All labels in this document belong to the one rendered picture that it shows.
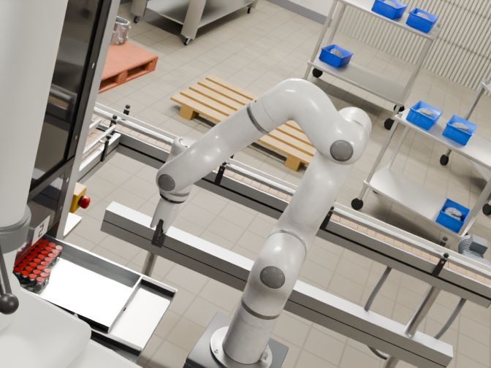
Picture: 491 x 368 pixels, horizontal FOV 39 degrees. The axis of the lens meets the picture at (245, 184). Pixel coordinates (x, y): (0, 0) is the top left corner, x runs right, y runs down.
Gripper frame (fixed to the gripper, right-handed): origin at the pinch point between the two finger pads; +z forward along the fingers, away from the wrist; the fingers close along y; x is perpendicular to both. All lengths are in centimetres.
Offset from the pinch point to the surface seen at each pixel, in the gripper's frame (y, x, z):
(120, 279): -4.2, -8.2, 22.0
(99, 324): 19.8, -4.6, 19.3
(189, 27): -481, -122, 91
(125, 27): -380, -151, 80
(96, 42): -3, -32, -46
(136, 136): -84, -37, 17
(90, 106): -8.7, -31.4, -26.1
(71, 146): -2.9, -31.7, -15.3
